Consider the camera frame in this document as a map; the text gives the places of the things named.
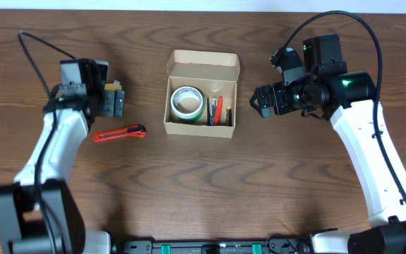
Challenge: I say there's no yellow sticky note pad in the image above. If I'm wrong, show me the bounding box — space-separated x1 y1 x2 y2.
104 80 123 91

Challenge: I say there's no green tape roll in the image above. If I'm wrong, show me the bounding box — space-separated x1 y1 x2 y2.
171 95 204 121

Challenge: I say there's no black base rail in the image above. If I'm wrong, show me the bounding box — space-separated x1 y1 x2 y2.
111 238 315 254

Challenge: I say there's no white masking tape roll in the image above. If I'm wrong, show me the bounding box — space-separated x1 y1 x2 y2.
171 86 204 121

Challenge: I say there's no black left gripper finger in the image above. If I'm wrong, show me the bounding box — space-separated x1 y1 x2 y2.
100 90 115 117
114 90 125 118

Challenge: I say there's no black binder clip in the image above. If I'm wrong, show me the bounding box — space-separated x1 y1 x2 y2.
226 107 233 126

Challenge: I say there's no open cardboard box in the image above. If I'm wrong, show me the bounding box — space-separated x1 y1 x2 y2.
163 49 240 138

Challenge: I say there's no red utility knife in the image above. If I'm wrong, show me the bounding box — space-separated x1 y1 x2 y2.
93 124 147 143

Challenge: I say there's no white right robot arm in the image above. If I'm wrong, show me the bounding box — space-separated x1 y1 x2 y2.
250 35 406 253

